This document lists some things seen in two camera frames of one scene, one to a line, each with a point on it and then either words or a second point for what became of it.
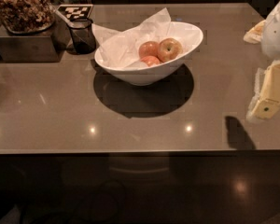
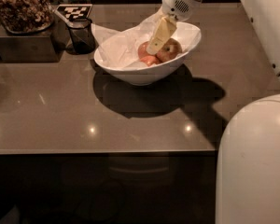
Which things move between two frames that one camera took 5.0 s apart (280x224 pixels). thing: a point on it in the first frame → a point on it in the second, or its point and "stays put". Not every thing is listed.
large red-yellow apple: [169, 49] stays put
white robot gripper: [276, 35] → [176, 7]
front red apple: [150, 60] stays put
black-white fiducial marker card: [76, 10] stays put
